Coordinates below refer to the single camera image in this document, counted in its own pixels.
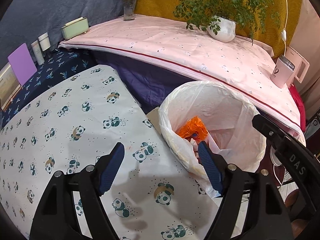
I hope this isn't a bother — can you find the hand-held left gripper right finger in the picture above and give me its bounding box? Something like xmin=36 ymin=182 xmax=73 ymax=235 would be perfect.
xmin=197 ymin=140 xmax=294 ymax=240

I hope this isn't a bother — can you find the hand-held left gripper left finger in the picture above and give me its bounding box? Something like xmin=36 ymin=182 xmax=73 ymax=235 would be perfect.
xmin=29 ymin=142 xmax=125 ymax=240

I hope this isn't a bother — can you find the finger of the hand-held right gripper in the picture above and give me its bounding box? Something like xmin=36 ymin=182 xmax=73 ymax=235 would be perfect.
xmin=252 ymin=114 xmax=288 ymax=151

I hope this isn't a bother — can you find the white paper towel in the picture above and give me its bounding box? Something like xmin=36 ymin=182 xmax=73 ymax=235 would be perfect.
xmin=188 ymin=140 xmax=202 ymax=167

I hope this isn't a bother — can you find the orange plastic wrapper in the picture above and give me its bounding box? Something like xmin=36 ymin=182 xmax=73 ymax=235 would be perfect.
xmin=177 ymin=116 xmax=208 ymax=142

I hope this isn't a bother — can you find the white plastic-lined trash bin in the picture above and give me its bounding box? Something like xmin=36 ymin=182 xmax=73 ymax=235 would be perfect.
xmin=158 ymin=80 xmax=267 ymax=198

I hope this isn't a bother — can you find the dark red chair cushion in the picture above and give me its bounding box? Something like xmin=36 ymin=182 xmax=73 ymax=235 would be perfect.
xmin=260 ymin=145 xmax=315 ymax=230

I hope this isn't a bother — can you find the red cloth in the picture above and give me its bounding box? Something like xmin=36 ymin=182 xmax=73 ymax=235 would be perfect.
xmin=287 ymin=84 xmax=307 ymax=133

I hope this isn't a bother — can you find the panda printed cloth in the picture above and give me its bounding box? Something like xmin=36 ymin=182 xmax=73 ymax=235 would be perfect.
xmin=0 ymin=64 xmax=225 ymax=240

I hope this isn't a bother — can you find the pink electric kettle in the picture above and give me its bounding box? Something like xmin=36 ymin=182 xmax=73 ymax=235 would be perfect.
xmin=287 ymin=45 xmax=310 ymax=84

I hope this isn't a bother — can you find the purple cloth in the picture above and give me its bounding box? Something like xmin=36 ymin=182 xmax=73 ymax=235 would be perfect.
xmin=94 ymin=50 xmax=198 ymax=113

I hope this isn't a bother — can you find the white ceramic plant pot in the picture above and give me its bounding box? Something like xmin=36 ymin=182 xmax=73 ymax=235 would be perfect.
xmin=207 ymin=15 xmax=237 ymax=43

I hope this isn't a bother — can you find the navy patterned cloth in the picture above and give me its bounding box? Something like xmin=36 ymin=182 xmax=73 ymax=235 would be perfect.
xmin=0 ymin=47 xmax=97 ymax=128

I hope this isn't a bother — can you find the pink printed tablecloth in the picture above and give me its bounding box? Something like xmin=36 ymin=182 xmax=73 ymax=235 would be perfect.
xmin=58 ymin=15 xmax=307 ymax=140

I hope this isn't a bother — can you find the gold framed panel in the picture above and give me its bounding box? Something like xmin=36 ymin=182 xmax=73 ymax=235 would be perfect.
xmin=0 ymin=64 xmax=22 ymax=112

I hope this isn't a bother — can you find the white cosmetic jar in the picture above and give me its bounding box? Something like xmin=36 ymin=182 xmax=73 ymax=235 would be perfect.
xmin=30 ymin=41 xmax=45 ymax=65
xmin=38 ymin=32 xmax=52 ymax=55

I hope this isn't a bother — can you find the purple board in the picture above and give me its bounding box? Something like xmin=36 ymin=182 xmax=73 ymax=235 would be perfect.
xmin=7 ymin=43 xmax=37 ymax=87

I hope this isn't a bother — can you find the green leafy houseplant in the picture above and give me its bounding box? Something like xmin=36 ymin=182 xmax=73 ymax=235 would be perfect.
xmin=154 ymin=0 xmax=282 ymax=45

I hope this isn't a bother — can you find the pale green box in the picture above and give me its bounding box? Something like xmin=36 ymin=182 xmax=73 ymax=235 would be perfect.
xmin=61 ymin=17 xmax=89 ymax=40

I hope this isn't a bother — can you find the clear glass vase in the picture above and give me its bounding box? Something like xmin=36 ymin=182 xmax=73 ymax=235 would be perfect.
xmin=122 ymin=0 xmax=138 ymax=22

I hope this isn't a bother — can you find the grey-blue hanging cloth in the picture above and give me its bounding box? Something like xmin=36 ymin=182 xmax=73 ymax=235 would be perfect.
xmin=0 ymin=0 xmax=124 ymax=65

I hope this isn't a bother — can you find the mustard yellow cloth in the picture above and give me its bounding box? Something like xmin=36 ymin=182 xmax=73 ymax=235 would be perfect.
xmin=134 ymin=0 xmax=303 ymax=58

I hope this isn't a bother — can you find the white appliance cable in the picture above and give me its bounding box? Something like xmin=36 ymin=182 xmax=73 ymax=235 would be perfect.
xmin=270 ymin=145 xmax=285 ymax=189

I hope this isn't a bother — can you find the white cable with inline switch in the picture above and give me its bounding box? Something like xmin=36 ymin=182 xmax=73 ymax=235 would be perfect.
xmin=281 ymin=0 xmax=290 ymax=55

